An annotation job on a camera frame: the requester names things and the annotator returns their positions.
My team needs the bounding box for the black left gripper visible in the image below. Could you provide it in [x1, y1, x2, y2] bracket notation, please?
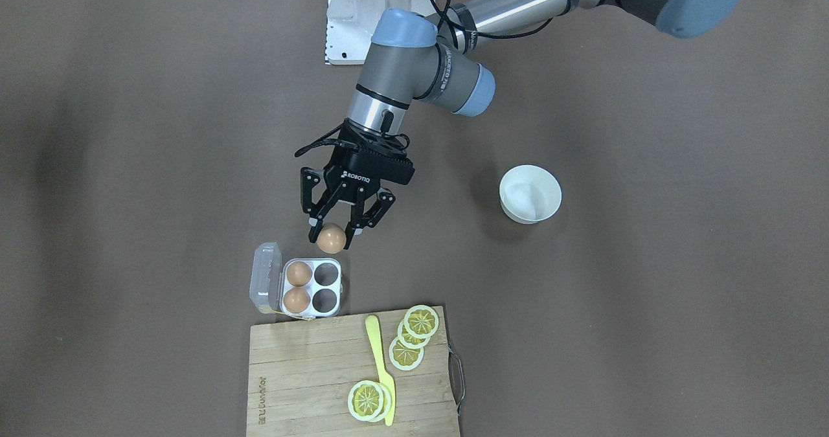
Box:
[300, 120, 415, 249]

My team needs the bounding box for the brown egg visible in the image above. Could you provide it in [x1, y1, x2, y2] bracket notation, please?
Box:
[282, 286, 311, 314]
[315, 223, 348, 254]
[286, 260, 313, 287]

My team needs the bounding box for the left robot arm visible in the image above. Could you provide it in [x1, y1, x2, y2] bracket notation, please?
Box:
[295, 0, 740, 247]

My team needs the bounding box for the clear plastic egg box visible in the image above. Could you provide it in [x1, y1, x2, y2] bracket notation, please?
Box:
[249, 242, 343, 320]

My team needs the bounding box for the yellow plastic knife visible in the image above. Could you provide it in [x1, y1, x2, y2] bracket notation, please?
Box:
[365, 314, 396, 427]

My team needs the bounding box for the lemon slice end of row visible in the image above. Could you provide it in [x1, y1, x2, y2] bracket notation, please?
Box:
[402, 304, 439, 339]

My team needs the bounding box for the lemon slice middle of row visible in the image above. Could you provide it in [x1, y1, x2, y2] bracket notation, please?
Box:
[397, 322, 431, 350]

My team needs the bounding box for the lemon slice near knife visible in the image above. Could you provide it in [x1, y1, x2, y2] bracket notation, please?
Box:
[388, 337, 424, 371]

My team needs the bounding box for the white bowl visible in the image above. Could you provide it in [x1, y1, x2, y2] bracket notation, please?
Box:
[499, 164, 563, 225]

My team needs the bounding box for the wooden cutting board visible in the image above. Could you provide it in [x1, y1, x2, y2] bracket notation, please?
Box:
[246, 314, 464, 436]

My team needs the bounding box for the lemon slice top of pair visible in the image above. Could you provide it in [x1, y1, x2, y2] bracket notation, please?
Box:
[346, 380, 384, 422]

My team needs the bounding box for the lemon slice under pair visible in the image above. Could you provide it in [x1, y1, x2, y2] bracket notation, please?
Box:
[375, 383, 394, 421]

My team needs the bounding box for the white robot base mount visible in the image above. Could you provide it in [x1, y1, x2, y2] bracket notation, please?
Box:
[324, 0, 433, 65]

